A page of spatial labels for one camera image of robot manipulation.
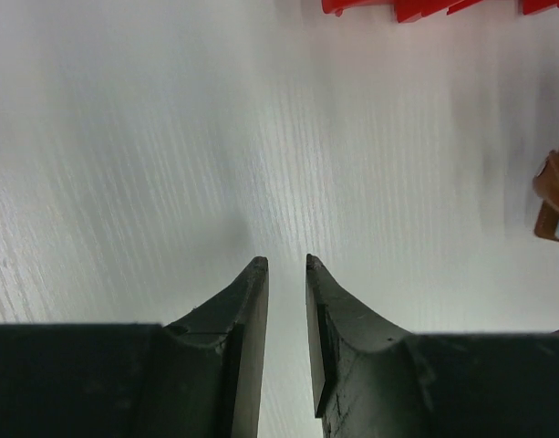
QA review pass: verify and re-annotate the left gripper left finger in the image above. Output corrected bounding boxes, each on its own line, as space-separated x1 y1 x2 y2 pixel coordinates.
0 256 269 437

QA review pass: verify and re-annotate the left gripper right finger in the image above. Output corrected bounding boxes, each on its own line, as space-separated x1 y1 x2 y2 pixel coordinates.
305 255 559 437

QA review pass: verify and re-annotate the brown leather card holder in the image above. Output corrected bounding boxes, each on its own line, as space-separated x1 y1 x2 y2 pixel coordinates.
533 149 559 243

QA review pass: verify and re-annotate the red plastic card bin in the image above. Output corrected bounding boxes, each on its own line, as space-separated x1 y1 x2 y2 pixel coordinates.
321 0 559 23

